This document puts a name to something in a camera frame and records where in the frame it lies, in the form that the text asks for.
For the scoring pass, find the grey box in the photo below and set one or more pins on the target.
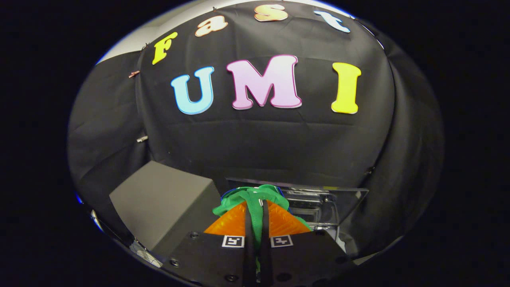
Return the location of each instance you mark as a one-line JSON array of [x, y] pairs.
[[167, 199]]

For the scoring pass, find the silver clip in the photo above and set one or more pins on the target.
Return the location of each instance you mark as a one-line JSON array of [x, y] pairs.
[[142, 139]]

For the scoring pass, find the green polo shirt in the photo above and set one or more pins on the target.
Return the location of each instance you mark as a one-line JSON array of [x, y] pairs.
[[255, 197]]

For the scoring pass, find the black backdrop cloth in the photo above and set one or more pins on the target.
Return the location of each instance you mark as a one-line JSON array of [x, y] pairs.
[[271, 139]]

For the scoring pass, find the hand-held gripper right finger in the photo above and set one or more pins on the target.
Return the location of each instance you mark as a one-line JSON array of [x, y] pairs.
[[299, 259]]

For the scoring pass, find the copper clip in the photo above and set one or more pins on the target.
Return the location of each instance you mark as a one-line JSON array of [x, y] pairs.
[[134, 74]]

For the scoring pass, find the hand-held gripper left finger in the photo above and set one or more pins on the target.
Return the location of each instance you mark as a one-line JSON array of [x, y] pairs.
[[215, 259]]

